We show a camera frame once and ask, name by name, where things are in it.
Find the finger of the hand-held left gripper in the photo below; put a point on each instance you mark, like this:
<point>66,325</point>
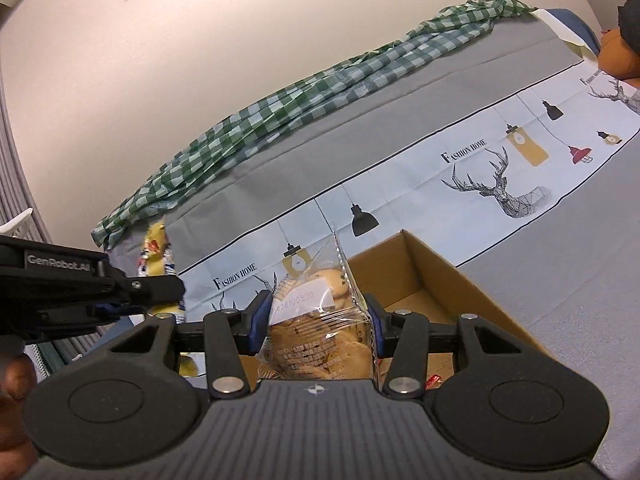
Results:
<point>150,289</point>
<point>112,310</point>

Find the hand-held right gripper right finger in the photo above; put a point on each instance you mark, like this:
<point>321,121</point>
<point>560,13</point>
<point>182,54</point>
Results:
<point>377,330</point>

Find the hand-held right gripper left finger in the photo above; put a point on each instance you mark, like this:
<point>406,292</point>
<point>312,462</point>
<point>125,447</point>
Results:
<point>260,322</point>

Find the yellow snack bag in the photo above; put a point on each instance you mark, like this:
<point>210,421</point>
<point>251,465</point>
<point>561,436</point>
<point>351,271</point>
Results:
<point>155,250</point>

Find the clear cookie bag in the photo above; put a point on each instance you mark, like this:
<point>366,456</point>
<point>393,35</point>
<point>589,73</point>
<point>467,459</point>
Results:
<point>315,340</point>

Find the small red candy packet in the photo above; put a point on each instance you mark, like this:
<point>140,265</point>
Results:
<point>433,382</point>

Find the cardboard box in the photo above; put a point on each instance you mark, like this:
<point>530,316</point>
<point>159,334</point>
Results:
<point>450,280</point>

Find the person's left hand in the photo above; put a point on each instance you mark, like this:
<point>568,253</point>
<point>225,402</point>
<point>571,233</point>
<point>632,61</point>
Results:
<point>17,377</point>

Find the white plastic rack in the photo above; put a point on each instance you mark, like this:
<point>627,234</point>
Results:
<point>20,222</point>

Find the green checked cloth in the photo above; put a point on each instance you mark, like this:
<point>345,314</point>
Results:
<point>300,105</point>

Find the black cloth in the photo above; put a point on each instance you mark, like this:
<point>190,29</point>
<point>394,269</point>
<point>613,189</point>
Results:
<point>632,20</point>

